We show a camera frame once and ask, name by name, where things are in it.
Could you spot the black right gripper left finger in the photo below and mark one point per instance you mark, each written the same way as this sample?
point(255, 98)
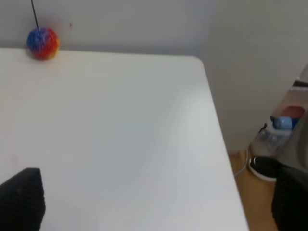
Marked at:
point(22, 202)

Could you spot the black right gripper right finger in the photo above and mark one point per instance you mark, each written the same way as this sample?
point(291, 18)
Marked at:
point(290, 202)

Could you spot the black and white shoe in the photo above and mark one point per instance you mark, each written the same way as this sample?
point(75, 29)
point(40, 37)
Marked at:
point(264, 168)

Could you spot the clear bottle with blue cap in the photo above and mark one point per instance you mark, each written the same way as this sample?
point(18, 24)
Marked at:
point(268, 141)

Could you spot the red lidded container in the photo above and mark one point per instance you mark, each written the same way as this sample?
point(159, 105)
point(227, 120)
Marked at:
point(294, 112)

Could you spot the red and blue ball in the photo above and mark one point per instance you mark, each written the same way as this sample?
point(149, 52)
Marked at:
point(43, 43)

